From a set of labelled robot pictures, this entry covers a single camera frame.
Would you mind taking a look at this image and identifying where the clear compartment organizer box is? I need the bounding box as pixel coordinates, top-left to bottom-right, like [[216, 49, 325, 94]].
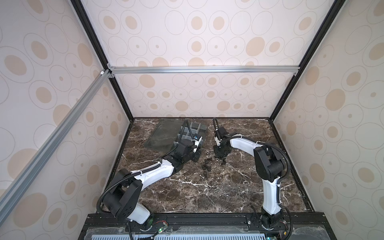
[[144, 119, 192, 154]]

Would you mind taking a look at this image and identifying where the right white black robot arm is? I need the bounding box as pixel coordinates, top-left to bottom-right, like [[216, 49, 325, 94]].
[[214, 131, 290, 230]]

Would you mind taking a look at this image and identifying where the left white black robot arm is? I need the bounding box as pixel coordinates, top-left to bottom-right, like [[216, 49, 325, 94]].
[[97, 136, 203, 225]]

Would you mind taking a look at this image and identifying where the pile of black screws nuts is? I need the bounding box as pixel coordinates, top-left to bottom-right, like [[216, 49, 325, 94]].
[[201, 151, 228, 179]]

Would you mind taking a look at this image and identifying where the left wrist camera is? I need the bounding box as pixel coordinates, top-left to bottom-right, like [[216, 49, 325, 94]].
[[192, 135, 203, 153]]

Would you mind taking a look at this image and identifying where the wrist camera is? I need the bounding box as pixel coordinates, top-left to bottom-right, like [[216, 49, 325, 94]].
[[192, 135, 203, 153], [215, 127, 230, 142]]

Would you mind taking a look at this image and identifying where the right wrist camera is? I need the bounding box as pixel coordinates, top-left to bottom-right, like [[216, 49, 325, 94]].
[[215, 127, 230, 142]]

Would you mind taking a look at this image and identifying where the horizontal aluminium frame bar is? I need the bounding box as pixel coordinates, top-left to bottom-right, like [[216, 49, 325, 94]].
[[110, 65, 300, 74]]

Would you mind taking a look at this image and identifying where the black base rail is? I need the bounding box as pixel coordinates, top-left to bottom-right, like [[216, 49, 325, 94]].
[[79, 212, 336, 240]]

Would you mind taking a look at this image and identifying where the diagonal aluminium frame bar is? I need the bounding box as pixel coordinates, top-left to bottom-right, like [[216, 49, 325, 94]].
[[1, 69, 111, 224]]

